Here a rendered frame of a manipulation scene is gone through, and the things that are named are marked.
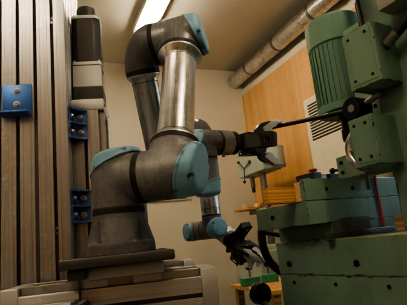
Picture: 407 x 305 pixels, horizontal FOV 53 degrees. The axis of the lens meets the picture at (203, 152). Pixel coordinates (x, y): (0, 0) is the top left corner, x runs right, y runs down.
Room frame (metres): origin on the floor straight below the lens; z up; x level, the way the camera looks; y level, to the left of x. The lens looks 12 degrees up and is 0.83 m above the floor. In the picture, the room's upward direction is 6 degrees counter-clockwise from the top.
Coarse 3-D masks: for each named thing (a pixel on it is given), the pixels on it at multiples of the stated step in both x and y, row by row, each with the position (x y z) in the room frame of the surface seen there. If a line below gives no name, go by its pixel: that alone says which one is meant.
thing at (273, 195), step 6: (264, 192) 1.03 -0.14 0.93; (270, 192) 1.02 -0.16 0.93; (276, 192) 1.03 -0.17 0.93; (282, 192) 1.04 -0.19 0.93; (288, 192) 1.05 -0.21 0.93; (294, 192) 1.06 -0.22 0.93; (264, 198) 1.03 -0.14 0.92; (270, 198) 1.02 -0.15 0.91; (276, 198) 1.03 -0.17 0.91; (282, 198) 1.04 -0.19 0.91; (288, 198) 1.05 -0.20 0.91; (294, 198) 1.06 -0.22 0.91; (264, 204) 1.03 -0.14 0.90; (270, 204) 1.03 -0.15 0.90; (276, 204) 1.05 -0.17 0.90
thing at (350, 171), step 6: (342, 156) 1.22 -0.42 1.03; (342, 162) 1.22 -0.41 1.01; (348, 162) 1.20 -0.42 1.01; (342, 168) 1.22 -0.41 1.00; (348, 168) 1.20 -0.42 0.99; (354, 168) 1.18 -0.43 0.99; (342, 174) 1.22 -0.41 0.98; (348, 174) 1.21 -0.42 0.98; (354, 174) 1.19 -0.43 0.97; (360, 174) 1.17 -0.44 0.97; (372, 174) 1.18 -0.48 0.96; (378, 174) 1.19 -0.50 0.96
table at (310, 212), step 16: (272, 208) 1.15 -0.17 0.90; (288, 208) 1.09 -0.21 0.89; (304, 208) 1.04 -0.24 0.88; (320, 208) 1.06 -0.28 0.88; (336, 208) 1.09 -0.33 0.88; (352, 208) 1.12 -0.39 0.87; (368, 208) 1.15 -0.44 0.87; (384, 208) 1.19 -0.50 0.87; (400, 208) 1.23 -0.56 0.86; (272, 224) 1.15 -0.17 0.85; (288, 224) 1.10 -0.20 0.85; (304, 224) 1.05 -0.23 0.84
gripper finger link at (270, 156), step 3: (267, 153) 1.25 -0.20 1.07; (270, 153) 1.25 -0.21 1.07; (267, 156) 1.25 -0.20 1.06; (270, 156) 1.25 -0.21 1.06; (273, 156) 1.26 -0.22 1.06; (270, 159) 1.25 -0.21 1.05; (273, 159) 1.26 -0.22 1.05; (276, 159) 1.27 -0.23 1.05; (273, 162) 1.26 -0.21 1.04; (276, 162) 1.27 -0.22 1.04; (279, 162) 1.27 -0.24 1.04; (282, 162) 1.28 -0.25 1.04; (273, 165) 1.27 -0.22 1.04; (276, 165) 1.27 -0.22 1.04; (279, 165) 1.28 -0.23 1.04; (282, 165) 1.28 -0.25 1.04; (285, 165) 1.30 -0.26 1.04
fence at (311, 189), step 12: (300, 180) 1.04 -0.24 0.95; (312, 180) 1.05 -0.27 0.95; (324, 180) 1.07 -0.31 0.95; (336, 180) 1.10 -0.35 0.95; (348, 180) 1.12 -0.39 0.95; (360, 180) 1.15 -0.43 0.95; (372, 180) 1.17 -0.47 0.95; (384, 180) 1.20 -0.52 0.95; (300, 192) 1.04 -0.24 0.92; (312, 192) 1.05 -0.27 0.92; (324, 192) 1.07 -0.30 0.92; (336, 192) 1.09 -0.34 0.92; (348, 192) 1.12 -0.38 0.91; (360, 192) 1.14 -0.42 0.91; (372, 192) 1.17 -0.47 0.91; (384, 192) 1.19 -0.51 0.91; (396, 192) 1.22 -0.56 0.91
